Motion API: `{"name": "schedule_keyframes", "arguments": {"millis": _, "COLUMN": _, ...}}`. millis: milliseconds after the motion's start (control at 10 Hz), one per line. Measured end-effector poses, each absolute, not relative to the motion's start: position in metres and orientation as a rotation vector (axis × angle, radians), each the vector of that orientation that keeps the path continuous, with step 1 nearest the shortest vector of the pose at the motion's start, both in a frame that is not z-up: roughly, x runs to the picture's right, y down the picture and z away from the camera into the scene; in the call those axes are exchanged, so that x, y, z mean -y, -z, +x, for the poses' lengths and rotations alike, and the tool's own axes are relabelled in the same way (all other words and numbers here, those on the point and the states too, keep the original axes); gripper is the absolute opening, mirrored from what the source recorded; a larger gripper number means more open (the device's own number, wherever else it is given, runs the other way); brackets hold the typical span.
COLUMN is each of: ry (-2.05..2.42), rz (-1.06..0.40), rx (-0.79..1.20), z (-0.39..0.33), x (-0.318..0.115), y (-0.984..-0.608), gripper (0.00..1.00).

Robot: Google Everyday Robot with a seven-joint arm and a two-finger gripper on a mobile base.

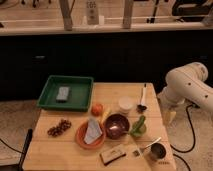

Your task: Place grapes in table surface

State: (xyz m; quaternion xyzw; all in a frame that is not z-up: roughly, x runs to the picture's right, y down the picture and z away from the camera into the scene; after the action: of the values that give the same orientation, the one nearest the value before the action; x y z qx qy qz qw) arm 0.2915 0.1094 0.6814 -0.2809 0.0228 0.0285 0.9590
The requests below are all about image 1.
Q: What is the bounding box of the wooden block with black strip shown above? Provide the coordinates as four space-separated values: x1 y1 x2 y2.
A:
100 144 126 166

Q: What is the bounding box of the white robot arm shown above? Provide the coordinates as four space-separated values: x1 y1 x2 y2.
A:
157 62 213 125

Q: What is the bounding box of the white remote on shelf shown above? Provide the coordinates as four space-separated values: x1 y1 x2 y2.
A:
86 0 99 25

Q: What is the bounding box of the orange plate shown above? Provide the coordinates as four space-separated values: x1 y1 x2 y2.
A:
75 121 106 150

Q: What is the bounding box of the white cup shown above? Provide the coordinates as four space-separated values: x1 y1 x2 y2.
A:
118 97 133 114

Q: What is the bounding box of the dark red grape bunch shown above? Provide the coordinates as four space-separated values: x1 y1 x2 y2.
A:
47 119 72 137

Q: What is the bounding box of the grey sponge block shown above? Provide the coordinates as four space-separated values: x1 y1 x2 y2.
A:
56 86 70 102

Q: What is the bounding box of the orange tomato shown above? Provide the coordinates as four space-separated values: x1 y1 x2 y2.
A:
91 103 103 116

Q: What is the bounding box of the metal measuring cup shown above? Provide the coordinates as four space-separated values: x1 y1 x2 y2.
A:
140 138 166 160

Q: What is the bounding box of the yellow banana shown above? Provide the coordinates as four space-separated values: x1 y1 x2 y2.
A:
100 108 111 124

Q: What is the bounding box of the black cable right floor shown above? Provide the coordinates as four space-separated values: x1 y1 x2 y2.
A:
170 103 201 171

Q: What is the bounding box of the grey folded cloth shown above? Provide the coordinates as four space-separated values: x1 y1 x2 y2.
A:
84 117 103 144

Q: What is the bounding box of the dark purple bowl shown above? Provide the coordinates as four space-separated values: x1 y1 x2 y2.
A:
104 113 130 139

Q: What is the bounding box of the green plastic tray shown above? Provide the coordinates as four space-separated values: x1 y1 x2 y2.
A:
37 75 93 112

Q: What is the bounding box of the small dark cube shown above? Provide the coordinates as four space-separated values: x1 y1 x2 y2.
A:
133 150 140 156

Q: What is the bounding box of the green vegetable toy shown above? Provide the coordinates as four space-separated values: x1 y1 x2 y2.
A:
129 115 146 137

